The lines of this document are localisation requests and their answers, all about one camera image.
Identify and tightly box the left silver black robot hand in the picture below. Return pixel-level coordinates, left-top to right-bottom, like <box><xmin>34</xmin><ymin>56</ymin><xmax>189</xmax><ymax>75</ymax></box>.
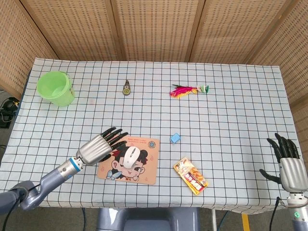
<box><xmin>76</xmin><ymin>127</ymin><xmax>129</xmax><ymax>166</ymax></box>

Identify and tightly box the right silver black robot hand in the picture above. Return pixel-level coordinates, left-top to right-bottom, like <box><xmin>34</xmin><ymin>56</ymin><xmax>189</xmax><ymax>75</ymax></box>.
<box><xmin>259</xmin><ymin>132</ymin><xmax>308</xmax><ymax>193</ymax></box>

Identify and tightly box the white wireless computer mouse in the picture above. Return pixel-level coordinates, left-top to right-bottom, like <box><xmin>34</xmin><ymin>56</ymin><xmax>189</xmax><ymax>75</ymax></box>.
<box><xmin>123</xmin><ymin>146</ymin><xmax>141</xmax><ymax>169</ymax></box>

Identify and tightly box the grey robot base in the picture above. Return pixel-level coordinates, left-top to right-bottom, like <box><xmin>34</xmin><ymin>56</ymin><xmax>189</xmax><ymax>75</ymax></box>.
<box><xmin>96</xmin><ymin>207</ymin><xmax>200</xmax><ymax>231</ymax></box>

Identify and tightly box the orange cartoon girl mouse pad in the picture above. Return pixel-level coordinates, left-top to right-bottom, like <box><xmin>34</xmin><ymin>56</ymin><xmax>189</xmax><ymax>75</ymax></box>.
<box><xmin>97</xmin><ymin>136</ymin><xmax>161</xmax><ymax>185</ymax></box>

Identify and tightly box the white black-grid tablecloth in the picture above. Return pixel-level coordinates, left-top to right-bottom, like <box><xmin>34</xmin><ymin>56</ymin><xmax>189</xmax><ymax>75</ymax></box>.
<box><xmin>0</xmin><ymin>57</ymin><xmax>308</xmax><ymax>213</ymax></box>

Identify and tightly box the olive correction tape dispenser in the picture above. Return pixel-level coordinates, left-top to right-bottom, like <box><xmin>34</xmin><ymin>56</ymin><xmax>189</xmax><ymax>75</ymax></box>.
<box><xmin>122</xmin><ymin>79</ymin><xmax>131</xmax><ymax>96</ymax></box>

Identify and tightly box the green plastic bucket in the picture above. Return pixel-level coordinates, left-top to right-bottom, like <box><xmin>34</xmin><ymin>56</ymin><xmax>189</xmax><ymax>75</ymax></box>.
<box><xmin>36</xmin><ymin>71</ymin><xmax>75</xmax><ymax>108</ymax></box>

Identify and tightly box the blue and white cube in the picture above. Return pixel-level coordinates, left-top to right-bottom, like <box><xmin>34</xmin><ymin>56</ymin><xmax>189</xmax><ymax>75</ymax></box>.
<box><xmin>169</xmin><ymin>132</ymin><xmax>182</xmax><ymax>144</ymax></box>

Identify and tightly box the white table leg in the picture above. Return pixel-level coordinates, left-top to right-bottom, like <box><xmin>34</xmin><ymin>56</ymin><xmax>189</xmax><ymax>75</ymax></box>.
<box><xmin>211</xmin><ymin>208</ymin><xmax>218</xmax><ymax>231</ymax></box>

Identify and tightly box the yellow curry sauce box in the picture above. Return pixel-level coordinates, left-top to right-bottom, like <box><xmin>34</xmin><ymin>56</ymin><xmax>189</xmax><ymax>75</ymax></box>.
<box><xmin>173</xmin><ymin>157</ymin><xmax>209</xmax><ymax>196</ymax></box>

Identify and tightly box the colourful feather shuttlecock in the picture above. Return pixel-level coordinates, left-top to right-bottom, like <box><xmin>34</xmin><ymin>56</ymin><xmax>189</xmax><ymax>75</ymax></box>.
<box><xmin>169</xmin><ymin>84</ymin><xmax>209</xmax><ymax>100</ymax></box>

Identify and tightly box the woven bamboo folding screen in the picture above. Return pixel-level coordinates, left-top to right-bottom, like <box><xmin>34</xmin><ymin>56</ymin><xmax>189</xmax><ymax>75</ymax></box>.
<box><xmin>0</xmin><ymin>0</ymin><xmax>308</xmax><ymax>157</ymax></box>

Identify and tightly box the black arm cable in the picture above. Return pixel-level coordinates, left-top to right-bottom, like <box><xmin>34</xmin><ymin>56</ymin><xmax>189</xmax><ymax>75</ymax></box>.
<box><xmin>0</xmin><ymin>184</ymin><xmax>40</xmax><ymax>231</ymax></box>
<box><xmin>270</xmin><ymin>196</ymin><xmax>287</xmax><ymax>231</ymax></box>

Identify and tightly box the blue cable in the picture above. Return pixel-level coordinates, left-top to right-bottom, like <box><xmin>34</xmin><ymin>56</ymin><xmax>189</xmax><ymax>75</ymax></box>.
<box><xmin>221</xmin><ymin>208</ymin><xmax>230</xmax><ymax>231</ymax></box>
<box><xmin>81</xmin><ymin>207</ymin><xmax>88</xmax><ymax>231</ymax></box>

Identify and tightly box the black cable bundle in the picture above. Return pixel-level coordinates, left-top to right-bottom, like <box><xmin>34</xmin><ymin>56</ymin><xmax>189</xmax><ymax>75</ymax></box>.
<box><xmin>0</xmin><ymin>89</ymin><xmax>21</xmax><ymax>128</ymax></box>

